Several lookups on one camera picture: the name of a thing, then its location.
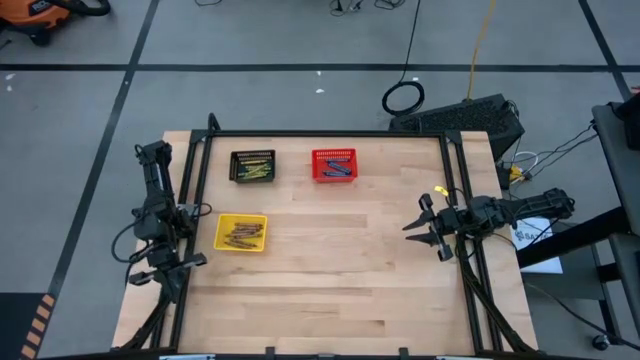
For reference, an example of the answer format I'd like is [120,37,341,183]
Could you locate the black vacuum hose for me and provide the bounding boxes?
[47,0,112,17]

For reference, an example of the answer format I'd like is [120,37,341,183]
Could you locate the black left camera cable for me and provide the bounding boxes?
[110,222,154,265]

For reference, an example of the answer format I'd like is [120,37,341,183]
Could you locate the black hazard-striped floor mat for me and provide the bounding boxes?
[0,292,57,360]

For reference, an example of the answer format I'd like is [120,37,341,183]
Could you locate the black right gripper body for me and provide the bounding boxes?
[418,193,469,263]

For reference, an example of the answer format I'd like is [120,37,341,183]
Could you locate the black object on side table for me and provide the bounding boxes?
[607,91,640,152]

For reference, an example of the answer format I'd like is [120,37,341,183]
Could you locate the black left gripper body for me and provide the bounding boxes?
[128,244,208,287]

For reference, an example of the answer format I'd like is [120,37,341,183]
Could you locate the orange shop vacuum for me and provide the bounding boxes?
[0,0,74,47]

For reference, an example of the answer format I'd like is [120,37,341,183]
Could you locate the black plastic basket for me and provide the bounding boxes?
[228,149,277,184]

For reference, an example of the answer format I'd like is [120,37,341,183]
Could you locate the black side table beam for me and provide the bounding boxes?
[516,206,632,270]

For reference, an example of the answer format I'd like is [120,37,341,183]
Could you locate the yellow hanging cable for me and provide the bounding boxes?
[465,0,497,100]

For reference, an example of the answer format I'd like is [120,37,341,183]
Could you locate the grey side table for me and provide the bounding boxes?
[591,102,640,351]

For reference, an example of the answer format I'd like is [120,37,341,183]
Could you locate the white paper sign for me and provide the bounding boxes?
[509,216,565,276]

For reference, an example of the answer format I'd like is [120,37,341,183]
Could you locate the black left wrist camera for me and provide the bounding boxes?
[132,214,167,242]

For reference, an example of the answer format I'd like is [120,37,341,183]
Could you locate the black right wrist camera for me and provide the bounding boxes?
[468,196,502,226]

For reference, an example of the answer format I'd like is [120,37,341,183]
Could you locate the black camera cable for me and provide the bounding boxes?
[110,222,154,265]
[447,187,474,211]

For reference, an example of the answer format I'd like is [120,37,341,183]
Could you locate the black right camera cable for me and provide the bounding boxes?
[447,187,474,211]

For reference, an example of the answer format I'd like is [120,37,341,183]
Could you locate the black perforated computer case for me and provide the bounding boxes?
[388,93,527,162]

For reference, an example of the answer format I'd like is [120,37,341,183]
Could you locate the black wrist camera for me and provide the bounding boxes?
[132,214,167,242]
[468,196,502,226]

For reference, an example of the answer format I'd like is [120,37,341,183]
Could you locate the black hanging cable with coil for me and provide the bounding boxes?
[381,0,427,118]

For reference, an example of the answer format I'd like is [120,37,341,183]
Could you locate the black floor cables with plug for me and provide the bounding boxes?
[328,0,407,16]

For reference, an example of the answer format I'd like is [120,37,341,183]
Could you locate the red plastic basket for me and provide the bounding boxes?
[310,147,359,184]

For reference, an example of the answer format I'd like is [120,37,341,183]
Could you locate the yellow plastic basket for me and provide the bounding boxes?
[213,213,269,253]

